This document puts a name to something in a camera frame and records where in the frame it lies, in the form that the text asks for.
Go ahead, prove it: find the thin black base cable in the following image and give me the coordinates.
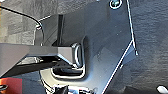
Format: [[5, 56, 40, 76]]
[[0, 5, 46, 46]]

